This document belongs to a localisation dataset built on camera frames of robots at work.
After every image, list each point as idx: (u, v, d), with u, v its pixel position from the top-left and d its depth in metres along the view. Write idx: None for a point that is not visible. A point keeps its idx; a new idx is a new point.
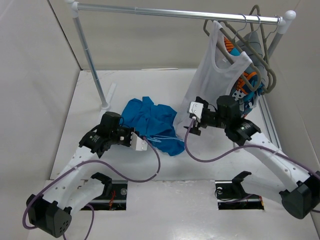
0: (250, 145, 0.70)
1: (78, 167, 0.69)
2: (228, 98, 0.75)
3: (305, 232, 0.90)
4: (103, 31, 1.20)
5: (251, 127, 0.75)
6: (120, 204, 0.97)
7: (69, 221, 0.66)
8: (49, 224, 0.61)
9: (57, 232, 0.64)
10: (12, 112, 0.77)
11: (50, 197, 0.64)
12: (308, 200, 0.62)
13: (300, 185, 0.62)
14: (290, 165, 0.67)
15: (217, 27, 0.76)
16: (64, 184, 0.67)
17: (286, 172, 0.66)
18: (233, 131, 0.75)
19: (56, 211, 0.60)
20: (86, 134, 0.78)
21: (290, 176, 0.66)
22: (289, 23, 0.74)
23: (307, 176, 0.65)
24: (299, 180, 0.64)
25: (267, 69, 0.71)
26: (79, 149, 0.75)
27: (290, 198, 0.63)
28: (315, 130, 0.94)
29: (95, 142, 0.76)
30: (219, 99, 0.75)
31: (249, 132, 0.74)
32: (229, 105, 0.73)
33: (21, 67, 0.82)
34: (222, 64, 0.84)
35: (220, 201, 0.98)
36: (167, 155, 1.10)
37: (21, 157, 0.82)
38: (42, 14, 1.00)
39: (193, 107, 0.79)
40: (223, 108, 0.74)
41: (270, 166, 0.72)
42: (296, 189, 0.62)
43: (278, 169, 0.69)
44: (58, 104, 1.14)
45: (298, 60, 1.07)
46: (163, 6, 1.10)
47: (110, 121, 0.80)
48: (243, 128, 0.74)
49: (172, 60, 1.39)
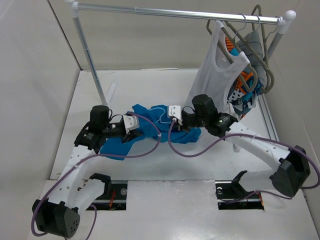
0: (232, 134, 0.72)
1: (78, 165, 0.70)
2: (202, 97, 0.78)
3: (305, 233, 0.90)
4: (103, 30, 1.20)
5: (229, 119, 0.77)
6: (120, 204, 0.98)
7: (78, 221, 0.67)
8: (60, 226, 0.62)
9: (70, 233, 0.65)
10: (12, 113, 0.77)
11: (54, 198, 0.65)
12: (293, 174, 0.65)
13: (283, 162, 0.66)
14: (269, 145, 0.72)
15: (219, 26, 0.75)
16: (67, 184, 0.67)
17: (267, 152, 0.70)
18: (214, 127, 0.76)
19: (65, 211, 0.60)
20: (80, 133, 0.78)
21: (272, 154, 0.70)
22: (289, 23, 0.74)
23: (287, 153, 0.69)
24: (280, 157, 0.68)
25: (266, 70, 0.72)
26: (75, 148, 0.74)
27: (280, 178, 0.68)
28: (315, 130, 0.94)
29: (90, 139, 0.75)
30: (195, 99, 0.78)
31: (228, 124, 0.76)
32: (204, 102, 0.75)
33: (21, 68, 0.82)
34: (222, 64, 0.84)
35: (220, 201, 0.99)
36: (166, 155, 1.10)
37: (22, 157, 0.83)
38: (42, 13, 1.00)
39: (172, 110, 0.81)
40: (198, 107, 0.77)
41: (252, 151, 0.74)
42: (280, 167, 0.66)
43: (260, 152, 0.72)
44: (58, 104, 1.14)
45: (297, 60, 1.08)
46: (163, 6, 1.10)
47: (101, 115, 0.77)
48: (222, 121, 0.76)
49: (172, 60, 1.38)
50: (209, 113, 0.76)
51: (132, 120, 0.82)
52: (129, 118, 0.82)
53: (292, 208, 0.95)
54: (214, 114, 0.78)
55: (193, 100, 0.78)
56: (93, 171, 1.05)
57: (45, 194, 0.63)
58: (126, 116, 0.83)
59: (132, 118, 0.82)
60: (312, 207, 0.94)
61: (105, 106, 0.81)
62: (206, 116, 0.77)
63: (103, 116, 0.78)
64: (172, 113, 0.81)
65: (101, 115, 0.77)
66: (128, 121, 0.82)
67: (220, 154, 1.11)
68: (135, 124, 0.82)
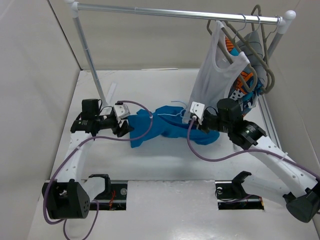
0: (259, 150, 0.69)
1: (80, 146, 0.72)
2: (229, 101, 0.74)
3: (305, 233, 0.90)
4: (103, 30, 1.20)
5: (255, 130, 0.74)
6: (120, 204, 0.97)
7: (88, 201, 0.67)
8: (72, 202, 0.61)
9: (83, 212, 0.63)
10: (12, 113, 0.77)
11: (63, 179, 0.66)
12: (315, 205, 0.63)
13: (309, 193, 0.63)
14: (297, 171, 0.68)
15: (219, 26, 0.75)
16: (73, 164, 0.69)
17: (294, 178, 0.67)
18: (238, 135, 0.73)
19: (77, 186, 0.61)
20: (74, 122, 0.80)
21: (299, 182, 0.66)
22: (289, 23, 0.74)
23: (315, 183, 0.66)
24: (307, 187, 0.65)
25: (266, 70, 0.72)
26: (73, 134, 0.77)
27: (298, 206, 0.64)
28: (315, 130, 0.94)
29: (85, 125, 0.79)
30: (220, 103, 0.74)
31: (253, 136, 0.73)
32: (231, 109, 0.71)
33: (21, 68, 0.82)
34: (222, 64, 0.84)
35: (220, 201, 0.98)
36: (167, 155, 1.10)
37: (22, 157, 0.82)
38: (42, 13, 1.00)
39: (194, 107, 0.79)
40: (223, 112, 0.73)
41: (277, 171, 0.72)
42: (304, 197, 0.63)
43: (285, 175, 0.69)
44: (58, 104, 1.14)
45: (298, 60, 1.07)
46: (163, 6, 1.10)
47: (92, 104, 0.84)
48: (248, 131, 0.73)
49: (172, 60, 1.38)
50: (234, 121, 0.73)
51: (123, 108, 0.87)
52: (119, 106, 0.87)
53: None
54: (239, 122, 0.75)
55: (219, 103, 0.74)
56: (93, 171, 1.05)
57: (52, 176, 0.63)
58: (117, 106, 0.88)
59: (122, 106, 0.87)
60: None
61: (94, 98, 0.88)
62: (231, 122, 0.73)
63: (95, 105, 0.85)
64: (193, 110, 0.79)
65: (92, 104, 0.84)
66: (119, 110, 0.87)
67: (220, 154, 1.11)
68: (126, 111, 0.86)
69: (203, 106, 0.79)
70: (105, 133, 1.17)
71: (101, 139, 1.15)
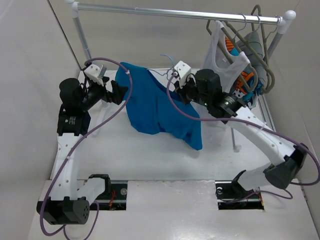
0: (237, 120, 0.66)
1: (70, 156, 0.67)
2: (209, 72, 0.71)
3: (305, 233, 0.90)
4: (103, 31, 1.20)
5: (235, 102, 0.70)
6: (120, 204, 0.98)
7: (87, 206, 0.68)
8: (71, 217, 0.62)
9: (83, 219, 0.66)
10: (11, 113, 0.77)
11: (58, 195, 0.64)
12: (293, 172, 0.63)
13: (288, 161, 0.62)
14: (275, 140, 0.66)
15: (219, 26, 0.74)
16: (66, 177, 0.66)
17: (272, 146, 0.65)
18: (216, 106, 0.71)
19: (73, 204, 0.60)
20: (59, 120, 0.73)
21: (278, 150, 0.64)
22: (289, 23, 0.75)
23: (292, 150, 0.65)
24: (286, 154, 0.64)
25: (266, 69, 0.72)
26: (61, 137, 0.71)
27: (278, 173, 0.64)
28: (315, 130, 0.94)
29: (73, 124, 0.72)
30: (199, 73, 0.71)
31: (233, 107, 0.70)
32: (210, 79, 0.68)
33: (21, 68, 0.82)
34: (222, 64, 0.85)
35: (220, 201, 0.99)
36: (167, 155, 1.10)
37: (21, 157, 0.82)
38: (42, 13, 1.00)
39: (179, 65, 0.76)
40: (202, 82, 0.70)
41: (255, 140, 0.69)
42: (284, 165, 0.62)
43: (264, 144, 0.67)
44: (58, 104, 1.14)
45: (298, 60, 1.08)
46: (163, 6, 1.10)
47: (71, 95, 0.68)
48: (228, 103, 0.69)
49: (172, 61, 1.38)
50: (213, 91, 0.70)
51: (95, 66, 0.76)
52: (91, 67, 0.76)
53: (292, 208, 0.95)
54: (218, 93, 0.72)
55: (199, 73, 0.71)
56: (94, 171, 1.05)
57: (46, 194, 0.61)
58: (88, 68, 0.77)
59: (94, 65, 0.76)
60: (312, 207, 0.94)
61: (72, 80, 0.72)
62: (210, 93, 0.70)
63: (76, 92, 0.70)
64: (177, 68, 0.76)
65: (72, 94, 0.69)
66: (93, 70, 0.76)
67: (220, 154, 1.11)
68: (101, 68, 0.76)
69: (189, 69, 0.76)
70: (105, 133, 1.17)
71: (100, 139, 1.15)
